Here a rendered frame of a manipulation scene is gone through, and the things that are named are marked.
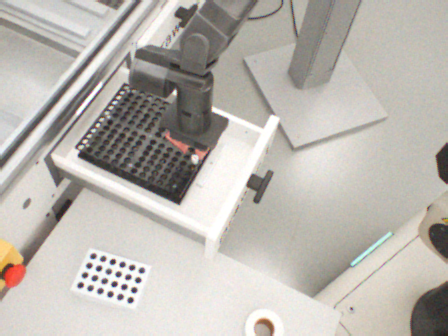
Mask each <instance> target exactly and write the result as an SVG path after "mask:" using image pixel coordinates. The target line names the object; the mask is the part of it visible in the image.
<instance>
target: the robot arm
mask: <svg viewBox="0 0 448 336"><path fill-rule="evenodd" d="M259 1H260V0H206V1H205V2H204V4H203V5H202V7H201V9H200V10H199V11H196V12H195V14H194V15H193V17H192V19H191V20H190V21H189V24H187V26H186V28H185V29H184V30H183V33H181V35H180V40H179V47H180V50H177V49H175V50H173V49H166V48H163V47H159V46H154V45H145V46H143V47H142V48H138V49H137V50H136V51H135V54H134V60H133V61H132V63H131V67H130V70H129V73H128V84H129V86H130V87H132V88H134V89H138V90H141V91H143V92H147V93H150V94H152V95H156V96H159V97H161V98H163V99H167V98H168V97H169V96H170V94H172V93H173V92H174V91H175V88H176V96H177V98H176V99H175V100H174V101H173V102H172V105H170V107H169V108H168V110H167V111H166V113H165V114H164V115H163V117H162V118H161V120H160V129H162V128H165V129H169V131H168V132H167V133H166V138H167V139H168V140H169V141H171V142H172V144H175V146H177V147H178V148H179V149H180V150H181V151H182V152H183V153H186V151H187V149H188V147H189V146H190V147H193V148H195V151H196V154H197V156H198V158H199V159H200V160H202V158H203V156H205V154H206V153H208V150H209V149H210V147H211V150H214V148H215V147H216V146H217V144H218V140H219V139H220V136H221V135H222V134H223V131H226V128H227V127H228V126H229V118H228V117H224V116H223V115H220V114H217V113H215V112H214V111H212V105H213V103H212V102H213V93H214V75H213V74H212V72H211V71H210V70H211V69H212V68H214V67H215V66H216V65H218V62H219V58H220V55H222V54H223V53H224V52H225V51H226V49H227V48H228V47H229V45H230V44H231V43H232V41H233V40H234V39H235V37H236V36H237V34H238V33H239V30H240V29H241V27H242V26H243V24H244V23H245V21H247V18H248V17H249V16H250V15H251V13H252V11H254V7H256V5H257V3H258V2H259Z"/></svg>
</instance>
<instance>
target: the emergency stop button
mask: <svg viewBox="0 0 448 336"><path fill-rule="evenodd" d="M25 274H26V269H25V266H24V265H22V264H16V265H15V266H14V267H11V268H9V269H8V271H7V272H6V273H5V275H4V277H5V278H6V279H5V285H6V286H7V287H8V288H14V287H17V285H18V284H20V283H21V281H22V280H23V279H24V277H25Z"/></svg>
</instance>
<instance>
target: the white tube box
mask: <svg viewBox="0 0 448 336"><path fill-rule="evenodd" d="M152 272H153V270H152V266H149V265H146V264H144V263H139V262H137V261H134V260H129V259H127V258H125V257H119V256H117V255H114V254H109V253H106V252H104V251H99V250H96V249H92V248H89V249H88V251H87V253H86V256H85V258H84V260H83V263H82V265H81V266H80V268H79V271H78V273H77V275H76V278H75V280H74V282H73V284H72V287H71V288H70V291H72V294H73V295H74V296H76V297H81V298H83V299H86V300H91V301H93V302H96V303H101V304H103V305H105V306H110V307H113V308H115V309H120V310H123V311H125V312H130V313H132V314H136V315H137V313H138V311H139V306H140V305H141V302H142V298H143V296H144V294H145V292H146V288H147V285H148V284H149V279H150V278H151V275H152Z"/></svg>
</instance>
